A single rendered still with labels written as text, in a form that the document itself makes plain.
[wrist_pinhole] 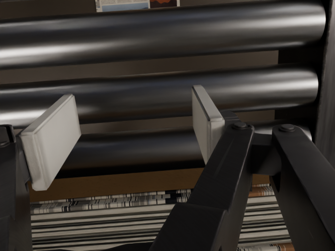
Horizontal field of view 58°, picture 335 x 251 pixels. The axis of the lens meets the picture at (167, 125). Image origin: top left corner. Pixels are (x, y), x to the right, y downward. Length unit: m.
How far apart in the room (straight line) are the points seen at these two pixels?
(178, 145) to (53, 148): 0.19
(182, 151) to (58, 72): 0.89
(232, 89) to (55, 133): 0.20
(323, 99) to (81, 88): 0.25
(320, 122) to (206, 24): 0.16
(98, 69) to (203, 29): 0.86
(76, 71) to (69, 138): 0.97
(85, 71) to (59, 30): 0.83
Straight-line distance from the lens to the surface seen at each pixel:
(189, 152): 0.33
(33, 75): 1.20
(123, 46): 0.30
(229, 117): 0.16
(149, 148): 0.33
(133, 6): 1.09
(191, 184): 0.30
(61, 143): 0.18
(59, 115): 0.18
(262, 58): 1.17
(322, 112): 0.36
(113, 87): 0.32
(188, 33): 0.30
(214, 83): 0.32
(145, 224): 0.27
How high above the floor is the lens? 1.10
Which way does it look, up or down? 70 degrees down
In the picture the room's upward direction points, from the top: 174 degrees clockwise
